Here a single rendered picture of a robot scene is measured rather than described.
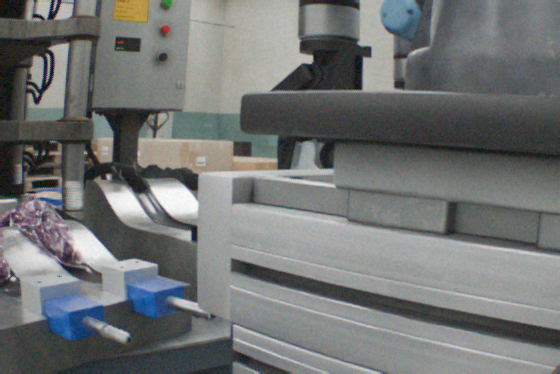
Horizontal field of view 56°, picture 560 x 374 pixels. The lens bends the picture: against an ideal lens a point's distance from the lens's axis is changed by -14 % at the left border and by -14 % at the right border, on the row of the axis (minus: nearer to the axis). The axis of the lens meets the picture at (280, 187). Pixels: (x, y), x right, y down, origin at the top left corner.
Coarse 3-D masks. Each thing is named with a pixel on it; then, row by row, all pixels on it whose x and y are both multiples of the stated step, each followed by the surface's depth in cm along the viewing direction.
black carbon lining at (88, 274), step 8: (64, 264) 64; (72, 272) 64; (80, 272) 65; (88, 272) 65; (96, 272) 65; (8, 280) 56; (16, 280) 57; (88, 280) 63; (96, 280) 63; (0, 288) 54; (8, 288) 55; (16, 288) 55; (16, 296) 53
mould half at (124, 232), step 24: (96, 192) 92; (120, 192) 91; (168, 192) 96; (72, 216) 102; (96, 216) 92; (120, 216) 85; (144, 216) 88; (192, 216) 92; (120, 240) 85; (144, 240) 78; (168, 240) 73; (192, 240) 70; (168, 264) 73; (192, 264) 69; (192, 288) 69
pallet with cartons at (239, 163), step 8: (240, 160) 566; (248, 160) 570; (256, 160) 577; (264, 160) 584; (272, 160) 589; (232, 168) 548; (240, 168) 543; (248, 168) 538; (256, 168) 537; (264, 168) 548; (272, 168) 560
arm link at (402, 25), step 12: (396, 0) 89; (408, 0) 88; (420, 0) 89; (384, 12) 92; (396, 12) 90; (408, 12) 88; (420, 12) 89; (384, 24) 92; (396, 24) 90; (408, 24) 89; (408, 36) 91
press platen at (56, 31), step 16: (80, 16) 126; (0, 32) 120; (16, 32) 123; (32, 32) 125; (48, 32) 125; (64, 32) 125; (80, 32) 126; (96, 32) 129; (48, 48) 143; (16, 64) 178; (32, 64) 183; (48, 80) 172; (32, 96) 187
